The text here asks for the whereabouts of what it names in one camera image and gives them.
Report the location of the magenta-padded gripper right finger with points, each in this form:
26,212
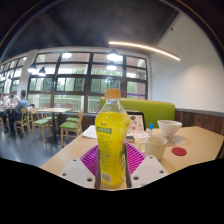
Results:
136,160

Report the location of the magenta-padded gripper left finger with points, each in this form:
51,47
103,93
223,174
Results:
88,160

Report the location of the yellow drink bottle orange cap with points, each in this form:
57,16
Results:
111,133

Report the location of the small dark flat box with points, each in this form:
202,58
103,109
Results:
130,138

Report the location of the white ceramic mug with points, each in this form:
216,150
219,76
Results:
155,146

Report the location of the white paper sheet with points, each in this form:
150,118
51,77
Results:
90,131

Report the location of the small blue-capped bottle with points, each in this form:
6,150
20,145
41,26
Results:
151,128

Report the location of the wooden chairs with green seats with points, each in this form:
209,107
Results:
70,125

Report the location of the flat round red coaster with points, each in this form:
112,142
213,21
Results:
179,151

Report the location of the white ceramic bowl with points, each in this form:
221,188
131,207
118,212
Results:
169,126

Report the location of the green upholstered bench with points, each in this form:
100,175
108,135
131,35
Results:
156,111

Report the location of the light wooden dining table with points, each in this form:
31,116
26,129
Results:
55,110

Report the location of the hanging pendant lamps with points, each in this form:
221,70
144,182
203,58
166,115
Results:
114,56

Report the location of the long curved ceiling light strip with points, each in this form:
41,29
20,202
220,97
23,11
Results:
143,47

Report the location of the dark-framed window wall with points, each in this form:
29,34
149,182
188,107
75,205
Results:
76,85

